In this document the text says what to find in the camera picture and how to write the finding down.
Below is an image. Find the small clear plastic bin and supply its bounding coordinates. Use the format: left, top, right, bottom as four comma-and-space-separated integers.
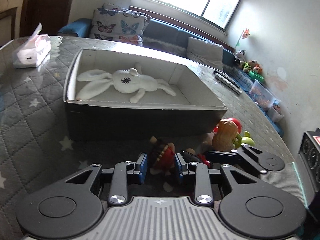
266, 106, 284, 122

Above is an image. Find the black camera box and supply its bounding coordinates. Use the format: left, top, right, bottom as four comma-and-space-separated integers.
296, 128, 319, 206

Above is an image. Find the black remote control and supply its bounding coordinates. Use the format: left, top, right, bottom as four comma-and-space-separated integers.
213, 70, 240, 88

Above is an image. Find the dark wooden door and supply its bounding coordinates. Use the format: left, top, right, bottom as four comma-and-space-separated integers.
20, 0, 72, 37

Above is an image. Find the tan peanut toy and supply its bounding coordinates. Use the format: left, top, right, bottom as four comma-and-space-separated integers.
212, 119, 238, 152

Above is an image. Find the grey cushion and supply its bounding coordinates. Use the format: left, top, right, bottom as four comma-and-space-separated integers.
186, 37, 223, 70

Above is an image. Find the brown bear figure toy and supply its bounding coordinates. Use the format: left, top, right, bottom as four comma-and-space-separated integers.
148, 136, 176, 175

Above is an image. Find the pile of plush toys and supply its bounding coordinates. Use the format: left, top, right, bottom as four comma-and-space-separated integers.
235, 49, 265, 83

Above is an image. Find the butterfly print pillow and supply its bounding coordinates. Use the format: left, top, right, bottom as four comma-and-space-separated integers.
89, 3, 151, 47

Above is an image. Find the clear plastic toy bin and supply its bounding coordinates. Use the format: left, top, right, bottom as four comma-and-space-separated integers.
249, 80, 280, 112

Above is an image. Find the grey cardboard tray box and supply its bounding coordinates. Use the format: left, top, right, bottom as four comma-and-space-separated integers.
63, 48, 227, 141

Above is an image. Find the grey remote control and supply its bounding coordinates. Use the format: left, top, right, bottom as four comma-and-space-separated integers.
215, 73, 242, 95

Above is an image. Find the green alien toy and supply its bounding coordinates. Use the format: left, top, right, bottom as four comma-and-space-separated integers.
233, 131, 255, 149

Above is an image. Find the white tissue pack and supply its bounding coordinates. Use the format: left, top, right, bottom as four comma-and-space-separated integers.
12, 23, 51, 69

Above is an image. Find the white plush rabbit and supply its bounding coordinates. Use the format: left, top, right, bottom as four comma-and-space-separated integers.
76, 63, 176, 103

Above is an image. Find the blue sofa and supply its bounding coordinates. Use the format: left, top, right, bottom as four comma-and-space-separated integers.
57, 18, 252, 82

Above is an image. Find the red octopus toy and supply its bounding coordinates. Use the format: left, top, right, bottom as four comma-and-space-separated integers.
213, 118, 242, 133

